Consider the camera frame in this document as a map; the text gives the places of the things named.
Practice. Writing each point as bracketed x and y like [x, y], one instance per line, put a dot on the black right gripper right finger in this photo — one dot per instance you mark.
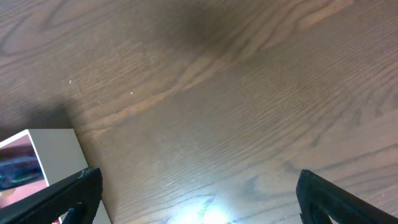
[323, 202]

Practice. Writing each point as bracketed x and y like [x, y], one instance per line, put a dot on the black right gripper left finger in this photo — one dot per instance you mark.
[77, 196]

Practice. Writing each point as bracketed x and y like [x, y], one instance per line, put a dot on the white box with pink interior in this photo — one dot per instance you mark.
[60, 156]

